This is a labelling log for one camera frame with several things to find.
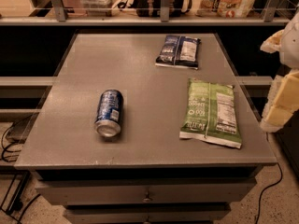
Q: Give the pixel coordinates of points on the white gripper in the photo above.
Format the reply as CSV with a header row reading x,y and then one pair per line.
x,y
291,47

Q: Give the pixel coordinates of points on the blue pepsi can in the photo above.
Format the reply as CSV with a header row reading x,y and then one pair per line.
x,y
109,113

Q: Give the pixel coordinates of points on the green snack bag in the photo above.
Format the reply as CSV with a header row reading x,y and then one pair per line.
x,y
210,114

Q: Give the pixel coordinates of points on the colourful printed bag on shelf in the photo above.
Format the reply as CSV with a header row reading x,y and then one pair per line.
x,y
225,8

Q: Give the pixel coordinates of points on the dark blue snack bag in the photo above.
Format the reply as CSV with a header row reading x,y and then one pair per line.
x,y
179,51

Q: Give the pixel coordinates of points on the grey drawer cabinet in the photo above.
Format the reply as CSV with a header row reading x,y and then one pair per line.
x,y
105,179

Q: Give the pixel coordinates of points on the black backpack on shelf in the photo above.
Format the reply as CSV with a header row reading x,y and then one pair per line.
x,y
152,8

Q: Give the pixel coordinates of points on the upper drawer knob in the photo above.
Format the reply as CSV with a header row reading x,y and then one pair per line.
x,y
147,199

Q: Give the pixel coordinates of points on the metal shelf rack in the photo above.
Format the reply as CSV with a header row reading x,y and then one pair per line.
x,y
71,12

